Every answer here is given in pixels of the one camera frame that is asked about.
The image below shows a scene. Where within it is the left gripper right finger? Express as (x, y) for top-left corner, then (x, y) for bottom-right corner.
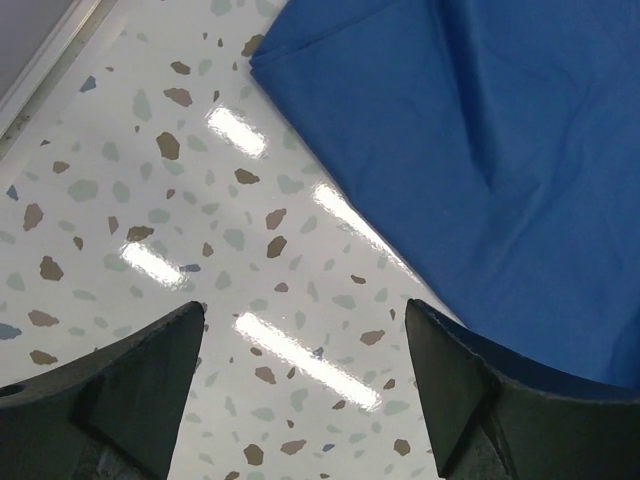
(405, 299), (639, 479)

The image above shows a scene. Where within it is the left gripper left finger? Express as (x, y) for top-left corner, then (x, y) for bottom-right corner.
(1, 301), (205, 479)

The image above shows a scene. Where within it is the blue surgical drape cloth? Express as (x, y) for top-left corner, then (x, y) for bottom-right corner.
(250, 1), (639, 388)

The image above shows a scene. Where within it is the aluminium left side rail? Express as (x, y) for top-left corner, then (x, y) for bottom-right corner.
(1, 1), (117, 156)

